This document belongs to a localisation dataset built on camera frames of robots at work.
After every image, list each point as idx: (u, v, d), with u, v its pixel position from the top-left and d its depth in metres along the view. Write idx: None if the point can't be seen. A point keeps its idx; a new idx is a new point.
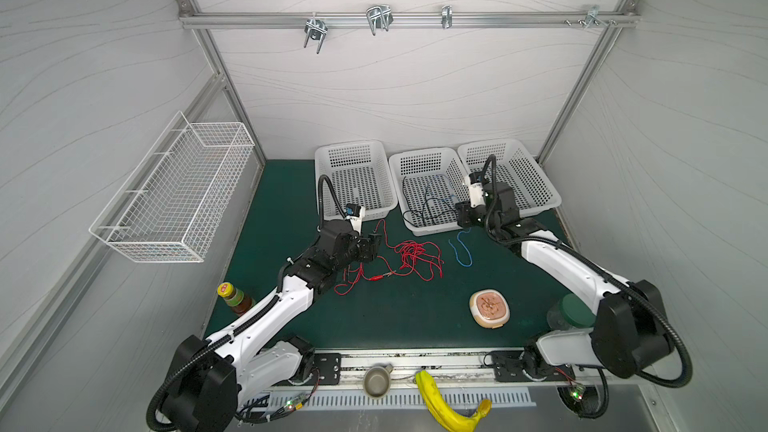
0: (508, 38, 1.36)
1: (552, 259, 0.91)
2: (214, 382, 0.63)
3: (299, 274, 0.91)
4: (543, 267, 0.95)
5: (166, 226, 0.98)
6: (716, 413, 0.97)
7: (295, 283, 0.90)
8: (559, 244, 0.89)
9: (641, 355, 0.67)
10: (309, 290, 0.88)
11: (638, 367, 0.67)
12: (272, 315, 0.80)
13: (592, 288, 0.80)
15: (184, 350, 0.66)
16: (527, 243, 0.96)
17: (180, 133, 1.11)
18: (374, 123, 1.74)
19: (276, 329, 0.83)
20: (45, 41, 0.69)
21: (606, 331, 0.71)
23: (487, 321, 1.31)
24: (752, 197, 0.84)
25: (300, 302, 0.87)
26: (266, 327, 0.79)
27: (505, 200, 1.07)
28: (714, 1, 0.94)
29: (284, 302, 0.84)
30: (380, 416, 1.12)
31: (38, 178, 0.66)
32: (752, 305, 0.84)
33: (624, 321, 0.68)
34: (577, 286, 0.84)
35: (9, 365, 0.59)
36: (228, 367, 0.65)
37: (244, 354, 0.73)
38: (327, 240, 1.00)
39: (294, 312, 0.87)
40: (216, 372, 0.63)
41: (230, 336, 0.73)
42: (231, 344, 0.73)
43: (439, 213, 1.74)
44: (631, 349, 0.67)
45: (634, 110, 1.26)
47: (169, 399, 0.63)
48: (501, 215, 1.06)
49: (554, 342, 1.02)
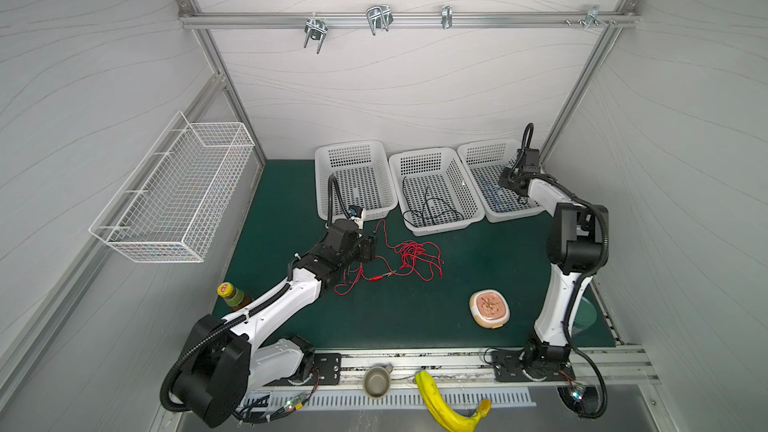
0: (508, 38, 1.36)
1: (540, 190, 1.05)
2: (230, 358, 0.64)
3: (307, 266, 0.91)
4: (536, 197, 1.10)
5: (166, 225, 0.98)
6: (716, 412, 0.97)
7: (305, 273, 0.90)
8: (551, 180, 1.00)
9: (572, 250, 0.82)
10: (317, 281, 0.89)
11: (563, 257, 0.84)
12: (284, 301, 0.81)
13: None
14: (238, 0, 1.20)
15: (199, 329, 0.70)
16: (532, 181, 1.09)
17: (179, 133, 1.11)
18: (374, 123, 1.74)
19: (286, 316, 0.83)
20: (45, 41, 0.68)
21: (553, 230, 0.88)
23: (488, 321, 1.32)
24: (752, 197, 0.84)
25: (308, 293, 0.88)
26: (278, 312, 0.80)
27: (529, 157, 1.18)
28: (714, 1, 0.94)
29: (293, 290, 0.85)
30: (380, 416, 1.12)
31: (38, 177, 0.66)
32: (752, 304, 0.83)
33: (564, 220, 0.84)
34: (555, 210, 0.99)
35: (9, 363, 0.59)
36: (243, 344, 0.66)
37: (258, 334, 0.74)
38: (334, 236, 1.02)
39: (302, 302, 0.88)
40: (232, 349, 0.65)
41: (245, 316, 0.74)
42: (246, 324, 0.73)
43: (439, 212, 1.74)
44: (563, 242, 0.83)
45: (634, 110, 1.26)
47: (181, 378, 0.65)
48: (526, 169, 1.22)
49: (543, 312, 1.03)
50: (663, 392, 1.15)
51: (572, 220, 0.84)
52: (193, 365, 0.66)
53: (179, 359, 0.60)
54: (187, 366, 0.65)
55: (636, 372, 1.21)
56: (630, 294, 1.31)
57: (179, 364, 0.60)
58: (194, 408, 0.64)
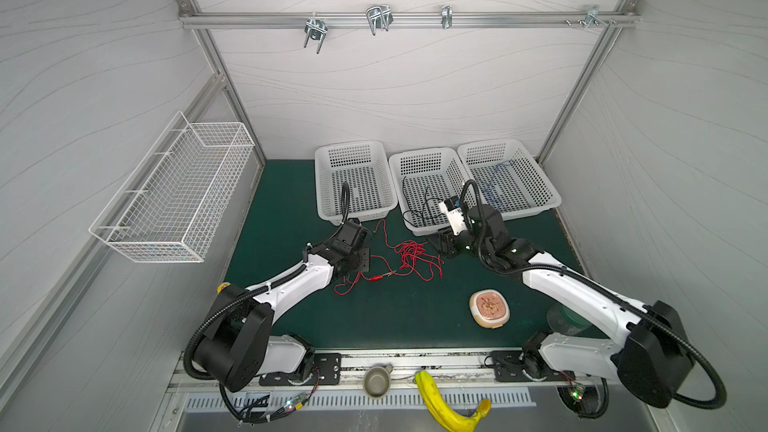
0: (507, 38, 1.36)
1: (561, 289, 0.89)
2: (255, 323, 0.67)
3: (320, 252, 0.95)
4: (548, 294, 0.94)
5: (167, 226, 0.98)
6: (716, 413, 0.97)
7: (318, 258, 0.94)
8: (563, 269, 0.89)
9: (672, 381, 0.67)
10: (330, 265, 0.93)
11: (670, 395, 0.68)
12: (301, 279, 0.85)
13: (612, 319, 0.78)
14: None
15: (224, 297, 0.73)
16: (529, 273, 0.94)
17: (179, 134, 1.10)
18: (373, 123, 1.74)
19: (301, 294, 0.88)
20: (45, 42, 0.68)
21: (638, 363, 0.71)
23: (487, 321, 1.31)
24: (752, 198, 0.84)
25: (322, 274, 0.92)
26: (296, 289, 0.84)
27: (494, 226, 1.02)
28: (714, 2, 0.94)
29: (309, 270, 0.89)
30: (380, 416, 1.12)
31: (39, 177, 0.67)
32: (752, 305, 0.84)
33: (652, 351, 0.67)
34: (592, 315, 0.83)
35: (9, 364, 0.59)
36: (265, 311, 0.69)
37: (279, 304, 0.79)
38: (348, 231, 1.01)
39: (316, 283, 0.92)
40: (255, 314, 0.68)
41: (267, 287, 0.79)
42: (268, 295, 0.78)
43: (439, 212, 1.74)
44: (666, 380, 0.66)
45: (634, 110, 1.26)
47: (203, 345, 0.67)
48: (493, 241, 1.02)
49: (559, 347, 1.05)
50: None
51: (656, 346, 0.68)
52: (216, 332, 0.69)
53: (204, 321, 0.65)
54: (210, 333, 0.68)
55: None
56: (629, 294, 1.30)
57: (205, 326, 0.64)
58: (216, 374, 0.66)
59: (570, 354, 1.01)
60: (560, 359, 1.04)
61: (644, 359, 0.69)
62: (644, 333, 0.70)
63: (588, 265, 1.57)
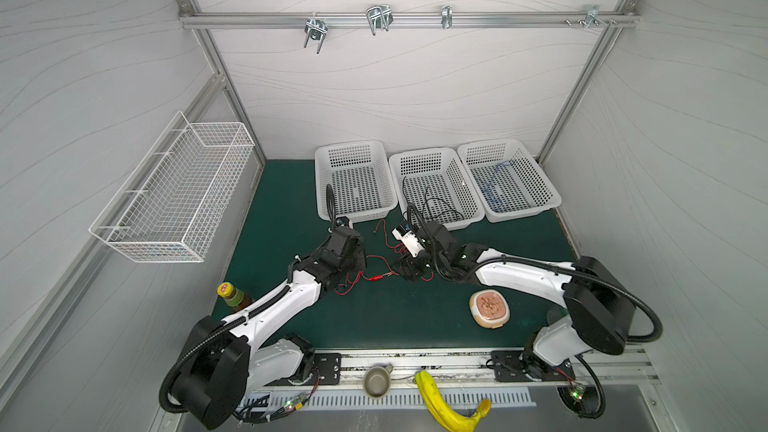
0: (507, 38, 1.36)
1: (507, 274, 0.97)
2: (230, 359, 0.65)
3: (307, 269, 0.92)
4: (500, 283, 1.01)
5: (167, 226, 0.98)
6: (716, 412, 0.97)
7: (304, 275, 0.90)
8: (505, 258, 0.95)
9: (621, 327, 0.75)
10: (317, 283, 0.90)
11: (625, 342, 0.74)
12: (282, 304, 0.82)
13: (550, 285, 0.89)
14: None
15: (201, 331, 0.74)
16: (481, 271, 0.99)
17: (179, 134, 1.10)
18: (374, 123, 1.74)
19: (285, 318, 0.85)
20: (45, 41, 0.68)
21: (584, 319, 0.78)
23: (487, 321, 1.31)
24: (752, 197, 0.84)
25: (308, 294, 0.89)
26: (277, 315, 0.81)
27: (442, 239, 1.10)
28: (714, 2, 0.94)
29: (293, 292, 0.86)
30: (380, 416, 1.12)
31: (39, 177, 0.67)
32: (752, 304, 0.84)
33: (590, 304, 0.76)
34: (538, 289, 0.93)
35: (9, 365, 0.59)
36: (241, 347, 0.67)
37: (257, 336, 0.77)
38: (337, 240, 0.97)
39: (302, 304, 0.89)
40: (231, 351, 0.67)
41: (244, 318, 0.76)
42: (246, 326, 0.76)
43: (439, 213, 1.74)
44: (610, 326, 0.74)
45: (634, 110, 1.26)
47: (180, 380, 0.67)
48: (446, 254, 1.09)
49: (546, 342, 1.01)
50: (663, 392, 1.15)
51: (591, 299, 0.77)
52: (192, 367, 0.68)
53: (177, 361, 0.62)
54: (186, 369, 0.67)
55: (636, 372, 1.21)
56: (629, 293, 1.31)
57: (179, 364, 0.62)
58: (192, 410, 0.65)
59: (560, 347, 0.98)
60: (554, 354, 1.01)
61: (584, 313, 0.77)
62: (578, 289, 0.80)
63: None
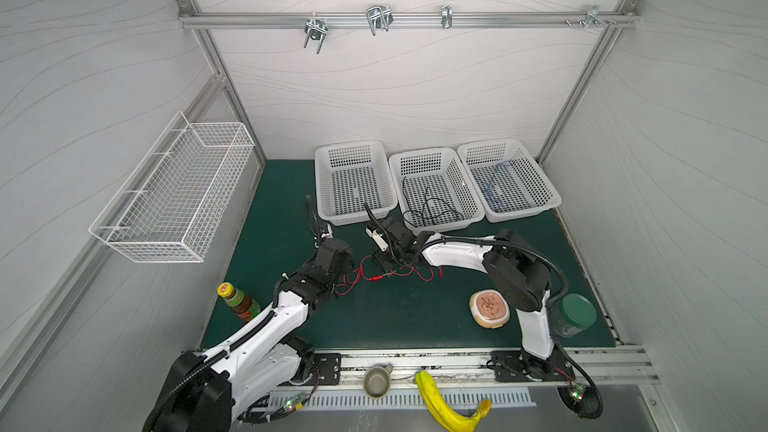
0: (508, 38, 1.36)
1: (445, 253, 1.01)
2: (210, 398, 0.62)
3: (294, 289, 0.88)
4: (444, 262, 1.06)
5: (167, 226, 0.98)
6: (716, 412, 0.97)
7: (290, 298, 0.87)
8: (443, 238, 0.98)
9: (535, 288, 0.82)
10: (304, 304, 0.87)
11: (538, 301, 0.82)
12: (266, 331, 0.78)
13: (477, 256, 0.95)
14: (237, 0, 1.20)
15: (179, 367, 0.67)
16: (425, 252, 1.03)
17: (179, 134, 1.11)
18: (374, 123, 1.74)
19: (271, 345, 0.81)
20: (45, 42, 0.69)
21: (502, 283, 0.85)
23: (488, 321, 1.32)
24: (752, 198, 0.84)
25: (296, 316, 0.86)
26: (261, 344, 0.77)
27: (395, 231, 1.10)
28: (714, 1, 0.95)
29: (279, 317, 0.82)
30: (380, 416, 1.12)
31: (39, 177, 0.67)
32: (753, 305, 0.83)
33: (508, 270, 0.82)
34: (472, 262, 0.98)
35: (9, 365, 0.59)
36: (224, 383, 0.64)
37: (240, 369, 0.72)
38: (324, 256, 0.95)
39: (289, 327, 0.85)
40: (212, 389, 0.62)
41: (226, 352, 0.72)
42: (227, 360, 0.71)
43: (439, 212, 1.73)
44: (525, 288, 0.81)
45: (635, 109, 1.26)
47: (162, 417, 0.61)
48: (398, 243, 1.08)
49: (530, 335, 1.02)
50: (663, 392, 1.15)
51: (506, 263, 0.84)
52: (174, 403, 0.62)
53: (157, 402, 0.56)
54: (168, 405, 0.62)
55: (636, 372, 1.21)
56: (628, 291, 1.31)
57: (158, 407, 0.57)
58: None
59: (544, 337, 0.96)
60: (542, 345, 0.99)
61: (500, 277, 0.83)
62: (497, 255, 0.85)
63: (588, 266, 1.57)
